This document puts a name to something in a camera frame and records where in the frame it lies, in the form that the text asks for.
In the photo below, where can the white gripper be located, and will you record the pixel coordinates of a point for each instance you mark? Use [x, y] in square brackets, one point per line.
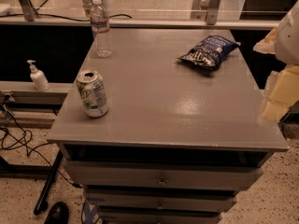
[289, 37]

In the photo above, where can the blue chip bag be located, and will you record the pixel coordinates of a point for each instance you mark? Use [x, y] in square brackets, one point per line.
[210, 52]

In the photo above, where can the green 7up can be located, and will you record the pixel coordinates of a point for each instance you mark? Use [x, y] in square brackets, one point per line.
[92, 93]

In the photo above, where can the grey drawer cabinet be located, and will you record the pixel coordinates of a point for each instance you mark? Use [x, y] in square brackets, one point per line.
[201, 132]

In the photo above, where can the top drawer knob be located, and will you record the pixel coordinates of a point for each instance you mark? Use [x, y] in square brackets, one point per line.
[161, 182]

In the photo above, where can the clear plastic water bottle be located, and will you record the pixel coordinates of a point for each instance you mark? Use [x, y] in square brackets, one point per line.
[101, 29]

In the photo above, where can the white pump dispenser bottle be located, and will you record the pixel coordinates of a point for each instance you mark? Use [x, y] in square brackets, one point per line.
[38, 77]

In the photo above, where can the black shoe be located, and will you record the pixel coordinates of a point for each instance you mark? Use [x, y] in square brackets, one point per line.
[58, 214]

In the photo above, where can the black metal stand leg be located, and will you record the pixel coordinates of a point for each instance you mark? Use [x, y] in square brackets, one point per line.
[42, 204]

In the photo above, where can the metal frame rail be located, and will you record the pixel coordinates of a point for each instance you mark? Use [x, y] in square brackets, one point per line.
[224, 14]

